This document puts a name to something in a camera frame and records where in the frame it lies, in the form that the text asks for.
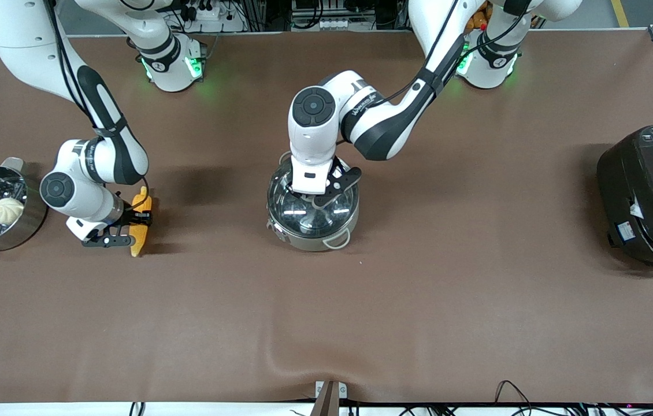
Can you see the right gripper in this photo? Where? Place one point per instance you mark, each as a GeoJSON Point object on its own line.
{"type": "Point", "coordinates": [130, 216]}

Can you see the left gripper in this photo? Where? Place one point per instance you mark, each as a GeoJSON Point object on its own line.
{"type": "Point", "coordinates": [338, 168]}

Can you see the yellow corn cob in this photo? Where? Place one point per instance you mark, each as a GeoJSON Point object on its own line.
{"type": "Point", "coordinates": [141, 199]}

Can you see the glass pot lid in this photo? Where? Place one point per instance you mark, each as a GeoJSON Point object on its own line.
{"type": "Point", "coordinates": [303, 215]}

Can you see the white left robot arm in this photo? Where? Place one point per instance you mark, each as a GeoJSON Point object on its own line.
{"type": "Point", "coordinates": [384, 124]}

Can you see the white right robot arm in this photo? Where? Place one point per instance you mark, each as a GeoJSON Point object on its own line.
{"type": "Point", "coordinates": [26, 34]}

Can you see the steel steamer pot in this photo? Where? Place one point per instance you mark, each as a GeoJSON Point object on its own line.
{"type": "Point", "coordinates": [29, 222]}

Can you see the white steamed bun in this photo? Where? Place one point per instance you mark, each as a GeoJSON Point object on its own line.
{"type": "Point", "coordinates": [7, 211]}

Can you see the brown table mat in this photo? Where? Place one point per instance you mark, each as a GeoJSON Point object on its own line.
{"type": "Point", "coordinates": [326, 323]}

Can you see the long white power strip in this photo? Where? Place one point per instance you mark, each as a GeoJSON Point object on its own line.
{"type": "Point", "coordinates": [335, 24]}

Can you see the bag of orange buns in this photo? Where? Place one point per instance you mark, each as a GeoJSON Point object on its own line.
{"type": "Point", "coordinates": [477, 20]}

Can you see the black rice cooker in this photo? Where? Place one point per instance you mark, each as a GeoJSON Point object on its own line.
{"type": "Point", "coordinates": [650, 190]}

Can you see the metal table clamp bracket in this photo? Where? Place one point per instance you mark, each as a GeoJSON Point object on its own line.
{"type": "Point", "coordinates": [330, 396]}

